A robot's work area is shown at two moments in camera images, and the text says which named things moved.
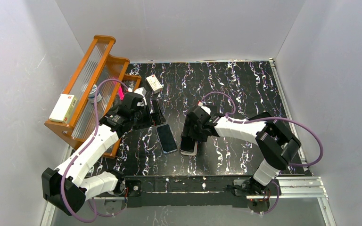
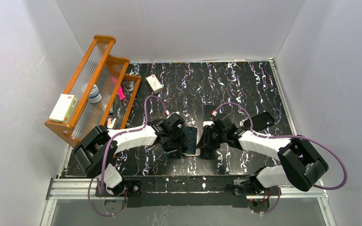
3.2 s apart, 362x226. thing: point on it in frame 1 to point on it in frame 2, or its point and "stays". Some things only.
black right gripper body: (190, 128) to (208, 141)
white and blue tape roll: (92, 94) stays
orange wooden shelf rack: (99, 83) stays
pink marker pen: (120, 92) stays
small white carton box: (154, 84) stays
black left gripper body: (151, 113) to (180, 137)
